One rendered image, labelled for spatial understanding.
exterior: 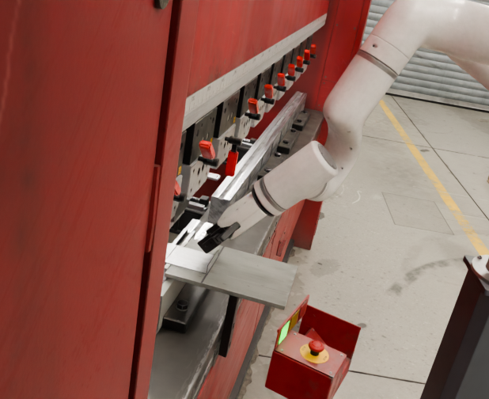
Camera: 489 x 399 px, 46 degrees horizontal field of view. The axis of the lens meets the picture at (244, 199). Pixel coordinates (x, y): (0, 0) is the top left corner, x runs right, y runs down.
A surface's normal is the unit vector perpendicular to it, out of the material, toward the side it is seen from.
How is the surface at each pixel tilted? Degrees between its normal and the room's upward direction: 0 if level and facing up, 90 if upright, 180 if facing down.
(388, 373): 0
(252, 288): 0
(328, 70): 90
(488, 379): 90
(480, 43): 91
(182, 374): 0
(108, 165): 90
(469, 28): 79
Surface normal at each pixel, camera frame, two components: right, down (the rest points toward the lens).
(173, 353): 0.17, -0.90
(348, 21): -0.23, 0.36
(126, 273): 0.96, 0.24
